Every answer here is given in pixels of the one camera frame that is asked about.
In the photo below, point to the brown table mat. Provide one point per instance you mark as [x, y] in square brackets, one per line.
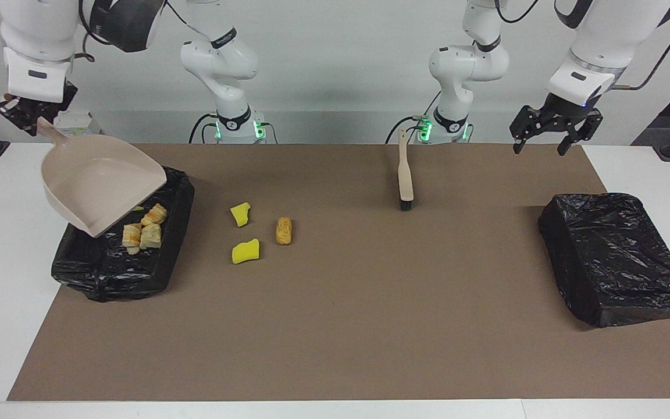
[312, 349]

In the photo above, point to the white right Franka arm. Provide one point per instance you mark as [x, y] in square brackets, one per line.
[218, 58]

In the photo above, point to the beige hand brush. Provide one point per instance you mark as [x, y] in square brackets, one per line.
[406, 174]

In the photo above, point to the small yellow sponge wedge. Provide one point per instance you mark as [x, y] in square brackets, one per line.
[241, 213]

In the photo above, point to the black bag-lined bin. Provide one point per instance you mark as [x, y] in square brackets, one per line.
[620, 262]
[108, 273]

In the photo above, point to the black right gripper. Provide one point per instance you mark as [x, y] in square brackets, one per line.
[50, 103]

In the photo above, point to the beige plastic dustpan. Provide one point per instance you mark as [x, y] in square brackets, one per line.
[96, 180]

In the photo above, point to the brown cork-like cylinder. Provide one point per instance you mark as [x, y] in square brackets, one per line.
[283, 231]

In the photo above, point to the white wall socket box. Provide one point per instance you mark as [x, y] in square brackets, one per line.
[82, 125]

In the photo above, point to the rounded beige foam chunk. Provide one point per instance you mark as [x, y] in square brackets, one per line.
[154, 215]

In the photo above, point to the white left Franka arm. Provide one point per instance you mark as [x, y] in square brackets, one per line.
[469, 64]

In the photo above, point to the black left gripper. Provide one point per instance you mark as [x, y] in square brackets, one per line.
[562, 113]

